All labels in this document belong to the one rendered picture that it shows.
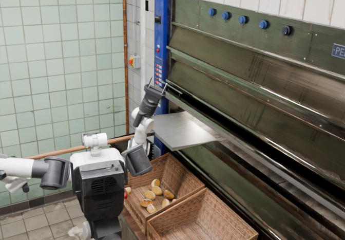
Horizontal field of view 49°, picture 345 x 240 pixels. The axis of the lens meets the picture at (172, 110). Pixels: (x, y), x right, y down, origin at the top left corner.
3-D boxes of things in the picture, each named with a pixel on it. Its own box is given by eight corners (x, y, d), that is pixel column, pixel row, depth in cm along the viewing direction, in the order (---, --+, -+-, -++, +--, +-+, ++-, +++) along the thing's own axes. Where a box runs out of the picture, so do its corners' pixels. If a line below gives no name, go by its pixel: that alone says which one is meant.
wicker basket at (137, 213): (169, 179, 328) (169, 150, 317) (204, 217, 282) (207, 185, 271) (115, 194, 306) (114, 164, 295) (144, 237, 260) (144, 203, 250)
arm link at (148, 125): (155, 117, 211) (152, 131, 221) (143, 108, 214) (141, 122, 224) (147, 124, 207) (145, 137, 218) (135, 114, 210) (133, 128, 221)
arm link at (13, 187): (2, 178, 213) (4, 188, 204) (17, 164, 215) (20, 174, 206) (16, 189, 220) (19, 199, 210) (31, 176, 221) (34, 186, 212)
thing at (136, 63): (136, 65, 354) (136, 54, 350) (141, 67, 346) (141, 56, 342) (129, 66, 350) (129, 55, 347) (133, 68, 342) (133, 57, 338)
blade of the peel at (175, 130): (172, 151, 249) (172, 147, 248) (138, 120, 294) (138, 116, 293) (217, 140, 265) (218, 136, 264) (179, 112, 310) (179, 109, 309)
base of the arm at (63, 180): (62, 192, 195) (68, 189, 186) (36, 189, 189) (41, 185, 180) (66, 163, 201) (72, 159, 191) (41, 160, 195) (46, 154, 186)
